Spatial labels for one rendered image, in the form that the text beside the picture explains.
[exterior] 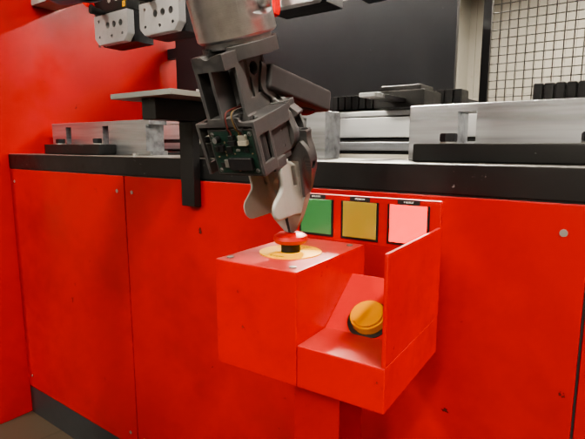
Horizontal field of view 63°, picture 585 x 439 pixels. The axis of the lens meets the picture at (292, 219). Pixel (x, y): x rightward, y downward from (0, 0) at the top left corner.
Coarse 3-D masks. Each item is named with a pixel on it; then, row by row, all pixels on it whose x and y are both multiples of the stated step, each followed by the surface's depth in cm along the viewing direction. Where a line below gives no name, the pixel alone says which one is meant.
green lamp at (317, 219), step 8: (312, 200) 62; (320, 200) 61; (328, 200) 61; (312, 208) 62; (320, 208) 61; (328, 208) 61; (304, 216) 63; (312, 216) 62; (320, 216) 62; (328, 216) 61; (304, 224) 63; (312, 224) 62; (320, 224) 62; (328, 224) 61; (312, 232) 63; (320, 232) 62; (328, 232) 61
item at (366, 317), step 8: (360, 304) 51; (368, 304) 51; (376, 304) 51; (352, 312) 51; (360, 312) 51; (368, 312) 50; (376, 312) 50; (352, 320) 50; (360, 320) 50; (368, 320) 50; (376, 320) 49; (360, 328) 49; (368, 328) 49; (376, 328) 49
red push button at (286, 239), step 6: (276, 234) 54; (282, 234) 53; (288, 234) 53; (294, 234) 53; (300, 234) 54; (276, 240) 53; (282, 240) 53; (288, 240) 53; (294, 240) 53; (300, 240) 53; (306, 240) 54; (282, 246) 54; (288, 246) 54; (294, 246) 54; (282, 252) 54; (288, 252) 54; (294, 252) 54
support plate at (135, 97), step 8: (168, 88) 83; (112, 96) 92; (120, 96) 91; (128, 96) 90; (136, 96) 88; (144, 96) 87; (152, 96) 87; (160, 96) 87; (168, 96) 87; (176, 96) 87; (184, 96) 87; (192, 96) 87
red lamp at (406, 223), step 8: (392, 208) 56; (400, 208) 55; (408, 208) 55; (416, 208) 54; (424, 208) 54; (392, 216) 56; (400, 216) 56; (408, 216) 55; (416, 216) 55; (424, 216) 54; (392, 224) 56; (400, 224) 56; (408, 224) 55; (416, 224) 55; (424, 224) 54; (392, 232) 56; (400, 232) 56; (408, 232) 55; (416, 232) 55; (424, 232) 54; (392, 240) 57; (400, 240) 56; (408, 240) 55
